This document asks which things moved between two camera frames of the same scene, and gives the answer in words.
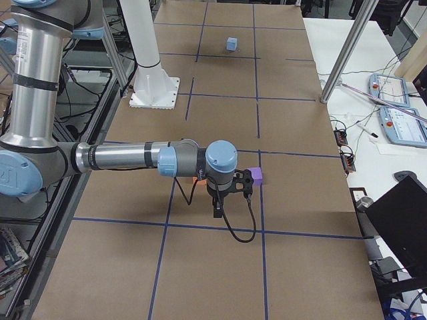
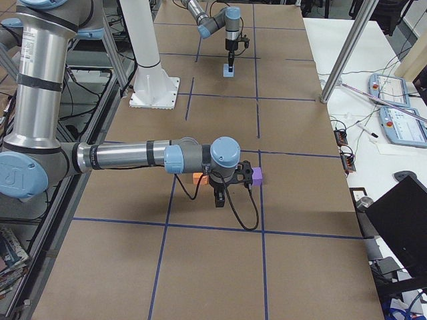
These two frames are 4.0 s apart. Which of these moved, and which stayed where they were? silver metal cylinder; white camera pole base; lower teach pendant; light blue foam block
Moved: light blue foam block
Stayed: lower teach pendant; white camera pole base; silver metal cylinder
